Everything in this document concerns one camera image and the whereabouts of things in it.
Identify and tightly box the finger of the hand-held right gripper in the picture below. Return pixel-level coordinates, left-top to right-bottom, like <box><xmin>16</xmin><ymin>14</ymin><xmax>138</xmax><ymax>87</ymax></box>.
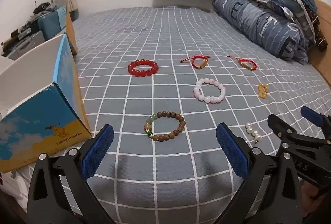
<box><xmin>300</xmin><ymin>106</ymin><xmax>331</xmax><ymax>142</ymax></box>
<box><xmin>267</xmin><ymin>113</ymin><xmax>331</xmax><ymax>186</ymax></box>

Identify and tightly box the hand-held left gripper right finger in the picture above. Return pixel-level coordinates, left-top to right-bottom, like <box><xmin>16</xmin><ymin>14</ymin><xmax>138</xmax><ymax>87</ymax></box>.
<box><xmin>216</xmin><ymin>123</ymin><xmax>303</xmax><ymax>224</ymax></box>

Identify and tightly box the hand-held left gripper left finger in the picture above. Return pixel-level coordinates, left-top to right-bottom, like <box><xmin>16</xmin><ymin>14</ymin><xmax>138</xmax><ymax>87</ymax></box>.
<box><xmin>27</xmin><ymin>124</ymin><xmax>114</xmax><ymax>224</ymax></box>

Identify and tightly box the white pearl bracelet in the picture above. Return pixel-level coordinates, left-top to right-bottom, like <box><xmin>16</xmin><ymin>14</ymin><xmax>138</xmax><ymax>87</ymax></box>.
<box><xmin>245</xmin><ymin>122</ymin><xmax>261</xmax><ymax>144</ymax></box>

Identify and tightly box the yellow bead ring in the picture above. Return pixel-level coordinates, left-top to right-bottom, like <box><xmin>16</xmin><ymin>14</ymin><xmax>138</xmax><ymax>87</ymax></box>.
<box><xmin>258</xmin><ymin>83</ymin><xmax>269</xmax><ymax>98</ymax></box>

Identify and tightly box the brown wooden bead bracelet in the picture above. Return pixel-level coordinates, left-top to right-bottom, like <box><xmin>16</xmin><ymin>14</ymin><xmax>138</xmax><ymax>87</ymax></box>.
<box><xmin>143</xmin><ymin>111</ymin><xmax>186</xmax><ymax>143</ymax></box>

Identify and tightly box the blue and yellow cardboard box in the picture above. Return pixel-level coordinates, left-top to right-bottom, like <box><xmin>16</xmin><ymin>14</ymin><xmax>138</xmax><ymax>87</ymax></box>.
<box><xmin>0</xmin><ymin>34</ymin><xmax>92</xmax><ymax>174</ymax></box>

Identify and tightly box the pink bead bracelet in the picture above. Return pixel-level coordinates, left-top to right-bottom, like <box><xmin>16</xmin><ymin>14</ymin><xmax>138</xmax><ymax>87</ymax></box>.
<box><xmin>193</xmin><ymin>78</ymin><xmax>226</xmax><ymax>104</ymax></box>

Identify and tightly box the red string bracelet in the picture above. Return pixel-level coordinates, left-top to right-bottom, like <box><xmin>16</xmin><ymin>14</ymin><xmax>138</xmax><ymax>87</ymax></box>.
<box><xmin>180</xmin><ymin>55</ymin><xmax>209</xmax><ymax>70</ymax></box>
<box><xmin>227</xmin><ymin>55</ymin><xmax>258</xmax><ymax>72</ymax></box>

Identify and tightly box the red bead bracelet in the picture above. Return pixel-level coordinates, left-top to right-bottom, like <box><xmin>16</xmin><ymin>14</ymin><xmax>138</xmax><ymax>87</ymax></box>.
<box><xmin>128</xmin><ymin>59</ymin><xmax>159</xmax><ymax>77</ymax></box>

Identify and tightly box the wooden headboard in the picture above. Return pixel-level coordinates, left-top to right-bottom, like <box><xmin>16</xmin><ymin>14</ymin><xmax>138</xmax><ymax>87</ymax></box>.
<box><xmin>308</xmin><ymin>0</ymin><xmax>331</xmax><ymax>85</ymax></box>

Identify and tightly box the white cloth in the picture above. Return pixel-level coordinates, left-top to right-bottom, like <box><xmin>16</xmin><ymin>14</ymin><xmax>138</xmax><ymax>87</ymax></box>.
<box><xmin>0</xmin><ymin>169</ymin><xmax>29</xmax><ymax>205</ymax></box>

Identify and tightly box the folded blue striped quilt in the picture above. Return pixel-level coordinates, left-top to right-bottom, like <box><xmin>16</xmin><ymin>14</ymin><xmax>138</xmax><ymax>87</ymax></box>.
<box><xmin>212</xmin><ymin>0</ymin><xmax>311</xmax><ymax>66</ymax></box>

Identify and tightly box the blue camouflage pillow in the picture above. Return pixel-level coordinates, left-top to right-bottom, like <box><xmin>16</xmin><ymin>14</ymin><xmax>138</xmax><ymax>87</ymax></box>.
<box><xmin>224</xmin><ymin>0</ymin><xmax>317</xmax><ymax>46</ymax></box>

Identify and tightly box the grey checked bed sheet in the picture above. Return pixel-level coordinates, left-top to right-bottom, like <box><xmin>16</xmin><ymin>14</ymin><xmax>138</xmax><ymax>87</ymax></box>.
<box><xmin>16</xmin><ymin>5</ymin><xmax>331</xmax><ymax>224</ymax></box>

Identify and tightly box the teal suitcase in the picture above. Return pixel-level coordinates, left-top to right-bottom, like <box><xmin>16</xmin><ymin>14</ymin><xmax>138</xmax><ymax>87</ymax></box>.
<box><xmin>37</xmin><ymin>6</ymin><xmax>67</xmax><ymax>41</ymax></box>

